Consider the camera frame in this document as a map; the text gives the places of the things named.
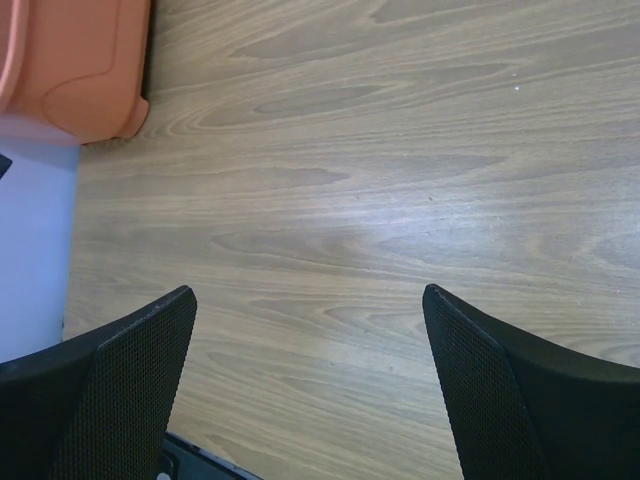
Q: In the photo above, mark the orange plastic basket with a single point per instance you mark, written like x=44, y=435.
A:
x=72, y=71

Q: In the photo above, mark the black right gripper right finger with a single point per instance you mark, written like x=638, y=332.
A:
x=522, y=407

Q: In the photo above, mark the black mounting base plate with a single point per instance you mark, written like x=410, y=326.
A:
x=183, y=460

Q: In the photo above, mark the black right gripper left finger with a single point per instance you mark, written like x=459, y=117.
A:
x=97, y=406

